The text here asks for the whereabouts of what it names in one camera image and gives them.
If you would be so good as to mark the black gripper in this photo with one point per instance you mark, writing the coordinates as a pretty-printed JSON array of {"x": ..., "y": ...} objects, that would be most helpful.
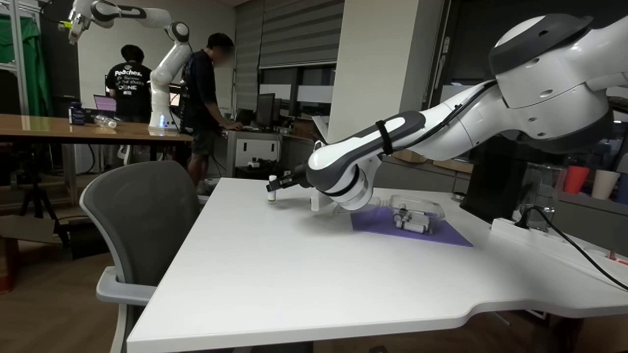
[{"x": 299, "y": 177}]

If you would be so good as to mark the small white labelled bottle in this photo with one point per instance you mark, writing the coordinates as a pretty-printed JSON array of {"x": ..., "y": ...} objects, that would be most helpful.
[
  {"x": 399, "y": 216},
  {"x": 413, "y": 224},
  {"x": 425, "y": 226},
  {"x": 274, "y": 195}
]

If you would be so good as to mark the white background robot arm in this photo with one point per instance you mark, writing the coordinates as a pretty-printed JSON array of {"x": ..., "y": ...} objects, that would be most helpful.
[{"x": 164, "y": 71}]

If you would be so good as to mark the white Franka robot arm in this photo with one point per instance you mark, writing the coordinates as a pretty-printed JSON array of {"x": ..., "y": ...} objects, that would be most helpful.
[{"x": 458, "y": 124}]

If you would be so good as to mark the clear plastic box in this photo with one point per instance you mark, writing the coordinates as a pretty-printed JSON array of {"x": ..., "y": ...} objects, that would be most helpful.
[{"x": 433, "y": 208}]

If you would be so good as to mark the clear plastic water bottle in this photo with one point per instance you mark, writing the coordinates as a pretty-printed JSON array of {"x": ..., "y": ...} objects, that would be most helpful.
[{"x": 109, "y": 120}]

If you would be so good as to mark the tall black box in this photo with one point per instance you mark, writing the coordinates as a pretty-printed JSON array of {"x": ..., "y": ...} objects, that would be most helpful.
[{"x": 494, "y": 189}]

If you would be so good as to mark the grey desk partition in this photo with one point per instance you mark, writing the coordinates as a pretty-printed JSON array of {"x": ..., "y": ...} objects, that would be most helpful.
[{"x": 297, "y": 153}]

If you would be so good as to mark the grey window blinds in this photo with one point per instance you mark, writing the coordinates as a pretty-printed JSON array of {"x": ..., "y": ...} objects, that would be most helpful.
[{"x": 295, "y": 32}]

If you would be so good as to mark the grey mesh office chair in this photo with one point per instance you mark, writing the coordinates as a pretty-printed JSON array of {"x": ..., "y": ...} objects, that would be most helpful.
[{"x": 140, "y": 208}]

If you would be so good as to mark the purple rectangular mat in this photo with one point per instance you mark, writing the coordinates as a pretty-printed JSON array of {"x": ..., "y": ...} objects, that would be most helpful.
[{"x": 452, "y": 232}]

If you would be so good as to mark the person in printed black shirt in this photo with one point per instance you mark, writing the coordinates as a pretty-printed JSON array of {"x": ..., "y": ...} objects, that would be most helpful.
[{"x": 131, "y": 85}]

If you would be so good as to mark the laptop with purple screen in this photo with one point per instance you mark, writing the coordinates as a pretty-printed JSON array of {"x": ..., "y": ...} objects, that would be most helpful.
[{"x": 103, "y": 102}]

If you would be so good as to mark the small black desk device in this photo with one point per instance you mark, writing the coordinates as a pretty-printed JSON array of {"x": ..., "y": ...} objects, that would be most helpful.
[{"x": 78, "y": 114}]

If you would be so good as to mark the long wooden table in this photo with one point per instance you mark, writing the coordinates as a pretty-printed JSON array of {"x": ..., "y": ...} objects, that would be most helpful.
[{"x": 66, "y": 130}]

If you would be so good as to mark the black tripod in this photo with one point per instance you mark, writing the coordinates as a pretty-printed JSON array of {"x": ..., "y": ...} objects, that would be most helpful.
[{"x": 40, "y": 189}]

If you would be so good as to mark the green cloth screen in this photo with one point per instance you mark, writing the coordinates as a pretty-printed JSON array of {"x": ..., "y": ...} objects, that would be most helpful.
[{"x": 27, "y": 65}]

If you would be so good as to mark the red cup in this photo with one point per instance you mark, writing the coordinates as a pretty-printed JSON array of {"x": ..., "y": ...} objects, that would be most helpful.
[{"x": 576, "y": 179}]

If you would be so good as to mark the white cup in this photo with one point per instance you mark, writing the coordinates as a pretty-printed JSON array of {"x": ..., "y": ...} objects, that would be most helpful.
[{"x": 605, "y": 185}]

